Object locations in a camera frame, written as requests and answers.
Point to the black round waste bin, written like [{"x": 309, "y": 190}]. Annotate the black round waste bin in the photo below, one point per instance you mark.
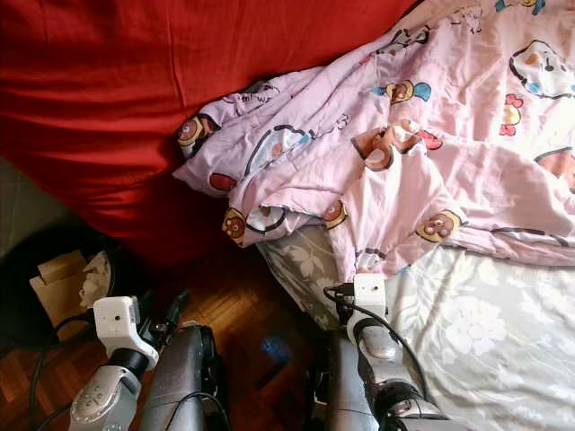
[{"x": 13, "y": 314}]

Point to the brown cardboard piece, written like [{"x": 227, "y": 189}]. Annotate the brown cardboard piece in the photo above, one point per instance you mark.
[{"x": 58, "y": 283}]

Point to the pink cartoon print quilt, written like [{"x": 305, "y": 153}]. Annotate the pink cartoon print quilt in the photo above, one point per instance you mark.
[{"x": 458, "y": 189}]

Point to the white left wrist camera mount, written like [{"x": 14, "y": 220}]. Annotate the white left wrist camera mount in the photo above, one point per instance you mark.
[{"x": 121, "y": 328}]

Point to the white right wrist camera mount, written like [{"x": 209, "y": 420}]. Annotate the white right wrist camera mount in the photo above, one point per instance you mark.
[{"x": 369, "y": 294}]

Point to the large red fabric cover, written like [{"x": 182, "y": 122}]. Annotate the large red fabric cover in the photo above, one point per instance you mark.
[{"x": 126, "y": 108}]

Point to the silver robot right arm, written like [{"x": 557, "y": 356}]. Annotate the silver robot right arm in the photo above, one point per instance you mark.
[{"x": 377, "y": 346}]

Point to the crumpled white paper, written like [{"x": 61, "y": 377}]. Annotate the crumpled white paper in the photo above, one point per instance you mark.
[{"x": 94, "y": 278}]

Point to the grey floral bed sheet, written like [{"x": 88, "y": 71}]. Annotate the grey floral bed sheet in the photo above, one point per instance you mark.
[{"x": 485, "y": 341}]

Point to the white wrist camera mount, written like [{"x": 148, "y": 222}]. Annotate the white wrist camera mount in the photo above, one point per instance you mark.
[
  {"x": 369, "y": 294},
  {"x": 121, "y": 328}
]

